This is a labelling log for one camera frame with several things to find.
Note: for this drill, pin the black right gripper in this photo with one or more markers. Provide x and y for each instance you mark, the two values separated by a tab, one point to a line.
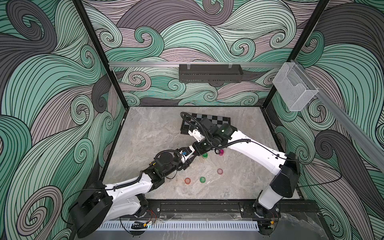
197	127

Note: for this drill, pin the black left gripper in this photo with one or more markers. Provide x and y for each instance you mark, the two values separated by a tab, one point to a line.
194	147

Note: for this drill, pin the green paint jar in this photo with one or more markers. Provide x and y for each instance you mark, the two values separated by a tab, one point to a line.
204	155

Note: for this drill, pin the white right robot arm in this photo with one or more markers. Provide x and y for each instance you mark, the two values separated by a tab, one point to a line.
284	167

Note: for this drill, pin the white ventilated front strip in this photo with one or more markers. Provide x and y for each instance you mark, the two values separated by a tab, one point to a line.
184	226

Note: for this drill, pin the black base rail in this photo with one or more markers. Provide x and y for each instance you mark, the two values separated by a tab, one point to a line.
243	208

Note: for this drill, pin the black white chessboard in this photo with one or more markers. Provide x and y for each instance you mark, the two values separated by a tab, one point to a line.
216	120

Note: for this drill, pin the black wall shelf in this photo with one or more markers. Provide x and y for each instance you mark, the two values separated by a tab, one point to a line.
214	74

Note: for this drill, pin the clear plastic wall bin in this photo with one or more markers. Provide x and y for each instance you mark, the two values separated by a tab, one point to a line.
295	86

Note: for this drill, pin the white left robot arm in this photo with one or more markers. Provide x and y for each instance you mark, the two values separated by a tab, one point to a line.
100	203

